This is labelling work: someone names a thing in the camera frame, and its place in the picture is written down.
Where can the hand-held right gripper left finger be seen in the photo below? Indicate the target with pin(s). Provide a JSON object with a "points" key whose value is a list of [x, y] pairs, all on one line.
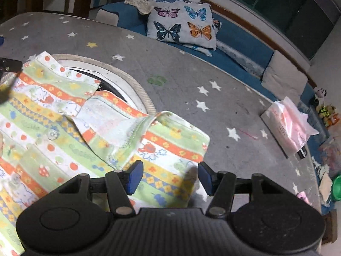
{"points": [[135, 177]]}

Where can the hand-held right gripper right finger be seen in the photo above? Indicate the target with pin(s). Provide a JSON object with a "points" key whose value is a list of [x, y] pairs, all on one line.
{"points": [[205, 177]]}

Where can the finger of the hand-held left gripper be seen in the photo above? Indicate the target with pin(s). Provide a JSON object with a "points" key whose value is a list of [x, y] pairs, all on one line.
{"points": [[9, 64]]}

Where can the colourful striped children's shirt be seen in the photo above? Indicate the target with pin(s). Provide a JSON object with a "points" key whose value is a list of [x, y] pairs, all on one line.
{"points": [[66, 138]]}

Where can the pink plastic bag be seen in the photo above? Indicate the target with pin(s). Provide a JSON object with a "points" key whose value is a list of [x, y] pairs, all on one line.
{"points": [[287, 124]]}

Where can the round white-rimmed basket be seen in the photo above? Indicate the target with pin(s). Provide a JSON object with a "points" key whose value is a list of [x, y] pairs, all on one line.
{"points": [[118, 77]]}

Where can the small white cushion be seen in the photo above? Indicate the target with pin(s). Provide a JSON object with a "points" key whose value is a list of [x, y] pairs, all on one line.
{"points": [[106, 17]]}

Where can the beige paper sheet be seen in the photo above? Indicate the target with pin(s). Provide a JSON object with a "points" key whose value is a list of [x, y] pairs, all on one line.
{"points": [[325, 189]]}

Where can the white mesh cushion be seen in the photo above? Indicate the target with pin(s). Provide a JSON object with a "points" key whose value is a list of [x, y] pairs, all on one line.
{"points": [[239, 57]]}

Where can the large white cushion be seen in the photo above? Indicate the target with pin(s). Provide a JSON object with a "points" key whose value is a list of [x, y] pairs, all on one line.
{"points": [[283, 77]]}

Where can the butterfly print pillow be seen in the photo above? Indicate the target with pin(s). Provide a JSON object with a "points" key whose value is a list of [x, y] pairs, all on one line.
{"points": [[202, 50], [181, 18]]}

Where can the green plastic bowl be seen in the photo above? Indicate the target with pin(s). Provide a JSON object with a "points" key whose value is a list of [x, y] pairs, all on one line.
{"points": [[337, 188]]}

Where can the brown wooden box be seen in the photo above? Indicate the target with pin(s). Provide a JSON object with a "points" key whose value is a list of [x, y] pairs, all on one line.
{"points": [[329, 226]]}

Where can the colourful toy pile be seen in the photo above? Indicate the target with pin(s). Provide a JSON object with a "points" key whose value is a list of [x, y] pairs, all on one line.
{"points": [[329, 114]]}

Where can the panda plush toy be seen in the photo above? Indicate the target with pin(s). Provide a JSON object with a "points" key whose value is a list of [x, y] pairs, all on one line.
{"points": [[321, 94]]}

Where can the cream crumpled cloth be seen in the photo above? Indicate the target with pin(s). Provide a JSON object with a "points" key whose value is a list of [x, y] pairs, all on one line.
{"points": [[138, 4]]}

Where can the blue floor mattress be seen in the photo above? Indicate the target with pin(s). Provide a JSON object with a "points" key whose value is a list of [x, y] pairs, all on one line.
{"points": [[234, 37]]}

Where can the dark glass window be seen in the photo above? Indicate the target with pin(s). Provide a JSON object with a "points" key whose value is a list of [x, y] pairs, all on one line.
{"points": [[279, 2]]}

